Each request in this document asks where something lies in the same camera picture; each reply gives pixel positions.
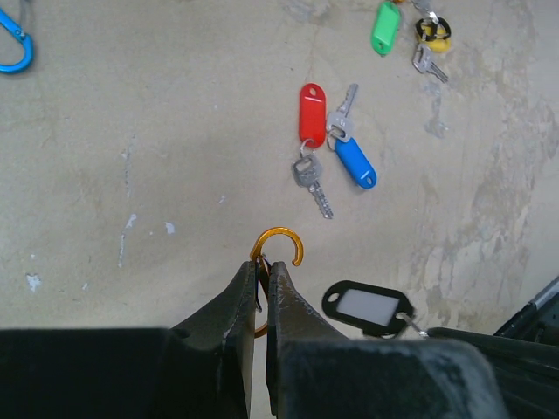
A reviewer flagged green tag key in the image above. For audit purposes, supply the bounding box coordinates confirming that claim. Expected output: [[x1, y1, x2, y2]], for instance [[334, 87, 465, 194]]
[[370, 1, 401, 56]]

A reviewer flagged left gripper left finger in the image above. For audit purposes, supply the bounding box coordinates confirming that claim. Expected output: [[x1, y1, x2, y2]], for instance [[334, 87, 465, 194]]
[[1, 262, 256, 418]]

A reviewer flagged blue tag key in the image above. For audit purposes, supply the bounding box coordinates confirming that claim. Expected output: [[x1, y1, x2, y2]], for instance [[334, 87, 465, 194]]
[[326, 84, 377, 189]]

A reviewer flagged black S carabiner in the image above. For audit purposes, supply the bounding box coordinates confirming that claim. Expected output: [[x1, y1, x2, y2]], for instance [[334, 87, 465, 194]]
[[415, 17, 452, 42]]

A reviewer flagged red tag key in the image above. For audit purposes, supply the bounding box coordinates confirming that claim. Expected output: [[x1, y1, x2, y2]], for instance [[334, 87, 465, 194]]
[[292, 83, 334, 219]]

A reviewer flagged black tag key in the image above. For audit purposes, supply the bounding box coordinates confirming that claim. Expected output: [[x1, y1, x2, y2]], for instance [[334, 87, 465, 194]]
[[321, 280, 428, 340]]

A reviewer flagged blue S carabiner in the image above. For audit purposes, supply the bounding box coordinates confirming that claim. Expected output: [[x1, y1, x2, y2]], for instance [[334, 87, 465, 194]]
[[0, 0, 35, 75]]

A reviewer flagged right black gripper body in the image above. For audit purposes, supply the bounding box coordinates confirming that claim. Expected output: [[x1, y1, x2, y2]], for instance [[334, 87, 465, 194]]
[[494, 278, 559, 347]]

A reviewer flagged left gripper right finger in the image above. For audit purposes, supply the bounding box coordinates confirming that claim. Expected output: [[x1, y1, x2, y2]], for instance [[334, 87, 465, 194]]
[[266, 262, 509, 418]]

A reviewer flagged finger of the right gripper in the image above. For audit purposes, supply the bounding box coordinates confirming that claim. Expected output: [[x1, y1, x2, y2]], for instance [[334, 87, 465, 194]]
[[427, 327, 558, 418]]

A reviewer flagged yellow tag key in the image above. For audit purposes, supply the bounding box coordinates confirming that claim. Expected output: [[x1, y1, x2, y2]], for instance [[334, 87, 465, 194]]
[[411, 38, 451, 83]]

